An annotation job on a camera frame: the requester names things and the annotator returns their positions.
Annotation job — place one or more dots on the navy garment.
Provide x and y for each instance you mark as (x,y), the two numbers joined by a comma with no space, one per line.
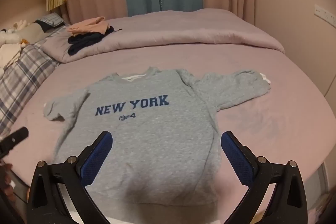
(84,41)

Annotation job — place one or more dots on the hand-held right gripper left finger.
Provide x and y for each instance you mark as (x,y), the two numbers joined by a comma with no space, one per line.
(97,153)

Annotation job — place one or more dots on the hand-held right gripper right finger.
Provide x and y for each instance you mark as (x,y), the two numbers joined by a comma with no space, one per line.
(235,155)

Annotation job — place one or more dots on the pink folded duvet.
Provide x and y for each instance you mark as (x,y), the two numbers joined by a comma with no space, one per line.
(183,29)

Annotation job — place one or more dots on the white plush toy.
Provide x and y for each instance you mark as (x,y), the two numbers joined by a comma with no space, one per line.
(10,35)

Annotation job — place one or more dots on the pink bed sheet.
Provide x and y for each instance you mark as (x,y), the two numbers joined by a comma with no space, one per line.
(270,134)

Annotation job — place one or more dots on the grey printed sweatshirt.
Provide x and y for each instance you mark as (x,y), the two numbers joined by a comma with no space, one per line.
(157,140)

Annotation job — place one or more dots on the peach garment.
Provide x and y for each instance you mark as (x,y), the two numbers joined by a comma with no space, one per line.
(88,26)

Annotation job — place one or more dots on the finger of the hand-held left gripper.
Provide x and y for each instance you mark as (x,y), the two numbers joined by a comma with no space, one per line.
(14,138)

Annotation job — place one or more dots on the white wall socket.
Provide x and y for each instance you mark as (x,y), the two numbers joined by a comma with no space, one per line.
(325,14)

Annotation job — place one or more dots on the plaid pillow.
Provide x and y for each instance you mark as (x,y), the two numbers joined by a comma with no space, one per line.
(23,74)

